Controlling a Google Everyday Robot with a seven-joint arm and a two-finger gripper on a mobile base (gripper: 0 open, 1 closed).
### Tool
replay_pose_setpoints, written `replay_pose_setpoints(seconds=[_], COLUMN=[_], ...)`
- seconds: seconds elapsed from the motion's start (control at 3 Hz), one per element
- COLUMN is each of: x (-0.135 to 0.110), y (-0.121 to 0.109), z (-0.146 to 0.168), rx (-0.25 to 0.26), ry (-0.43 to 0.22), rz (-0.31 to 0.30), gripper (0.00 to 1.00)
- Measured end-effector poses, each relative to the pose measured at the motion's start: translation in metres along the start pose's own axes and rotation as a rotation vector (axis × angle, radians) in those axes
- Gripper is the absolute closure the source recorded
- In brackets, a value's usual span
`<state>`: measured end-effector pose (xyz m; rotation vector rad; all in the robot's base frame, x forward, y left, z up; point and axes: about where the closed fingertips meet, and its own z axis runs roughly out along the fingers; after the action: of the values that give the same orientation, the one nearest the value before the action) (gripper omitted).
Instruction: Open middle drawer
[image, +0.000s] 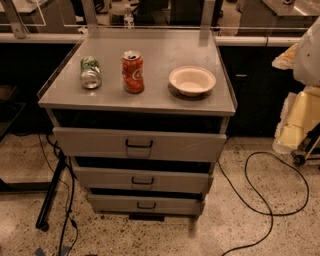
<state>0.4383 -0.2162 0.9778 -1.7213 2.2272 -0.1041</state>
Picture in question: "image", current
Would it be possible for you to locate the grey drawer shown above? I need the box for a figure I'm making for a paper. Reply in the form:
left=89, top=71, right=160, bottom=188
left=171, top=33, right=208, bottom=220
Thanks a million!
left=88, top=194, right=204, bottom=215
left=74, top=167, right=213, bottom=194
left=53, top=127, right=226, bottom=162

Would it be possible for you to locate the bottom grey drawer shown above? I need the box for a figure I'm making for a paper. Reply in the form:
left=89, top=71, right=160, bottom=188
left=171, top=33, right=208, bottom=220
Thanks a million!
left=88, top=194, right=204, bottom=215

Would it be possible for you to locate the black stand leg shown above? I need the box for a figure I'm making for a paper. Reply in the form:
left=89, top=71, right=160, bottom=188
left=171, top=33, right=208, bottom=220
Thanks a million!
left=36, top=152, right=65, bottom=232

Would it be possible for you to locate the top grey drawer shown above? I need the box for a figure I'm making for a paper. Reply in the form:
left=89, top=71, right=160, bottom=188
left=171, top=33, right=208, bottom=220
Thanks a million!
left=53, top=127, right=226, bottom=162

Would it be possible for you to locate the black cable at left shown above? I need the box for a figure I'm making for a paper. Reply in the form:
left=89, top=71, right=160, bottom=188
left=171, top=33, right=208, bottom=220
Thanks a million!
left=37, top=133, right=80, bottom=256

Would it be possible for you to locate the clear plastic water bottle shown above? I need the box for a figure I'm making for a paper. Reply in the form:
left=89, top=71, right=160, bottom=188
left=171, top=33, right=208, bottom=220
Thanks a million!
left=124, top=4, right=134, bottom=29

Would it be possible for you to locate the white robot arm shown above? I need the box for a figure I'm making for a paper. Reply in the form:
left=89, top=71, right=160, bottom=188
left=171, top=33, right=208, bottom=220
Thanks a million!
left=272, top=18, right=320, bottom=154

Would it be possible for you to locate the white paper bowl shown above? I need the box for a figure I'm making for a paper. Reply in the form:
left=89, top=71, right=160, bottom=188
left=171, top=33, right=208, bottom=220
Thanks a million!
left=169, top=66, right=216, bottom=97

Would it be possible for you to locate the grey metal drawer cabinet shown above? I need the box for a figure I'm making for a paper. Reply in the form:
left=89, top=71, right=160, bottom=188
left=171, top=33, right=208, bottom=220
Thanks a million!
left=37, top=27, right=238, bottom=222

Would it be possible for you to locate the middle grey drawer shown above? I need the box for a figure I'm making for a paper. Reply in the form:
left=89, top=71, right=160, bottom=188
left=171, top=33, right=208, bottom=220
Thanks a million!
left=74, top=167, right=213, bottom=194

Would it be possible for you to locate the white horizontal rail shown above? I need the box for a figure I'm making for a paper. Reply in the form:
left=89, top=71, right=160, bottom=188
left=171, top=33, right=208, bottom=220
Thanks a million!
left=0, top=33, right=300, bottom=47

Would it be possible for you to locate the red cola can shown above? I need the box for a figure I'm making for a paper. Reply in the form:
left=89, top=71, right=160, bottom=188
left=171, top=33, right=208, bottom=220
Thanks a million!
left=121, top=50, right=144, bottom=94

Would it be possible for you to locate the green soda can lying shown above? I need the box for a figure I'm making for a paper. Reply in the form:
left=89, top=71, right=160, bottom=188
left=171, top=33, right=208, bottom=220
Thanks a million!
left=80, top=56, right=102, bottom=89

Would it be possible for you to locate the wheeled black cart base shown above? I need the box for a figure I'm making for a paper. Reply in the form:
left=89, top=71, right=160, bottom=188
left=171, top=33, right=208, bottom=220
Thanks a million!
left=291, top=124, right=320, bottom=166

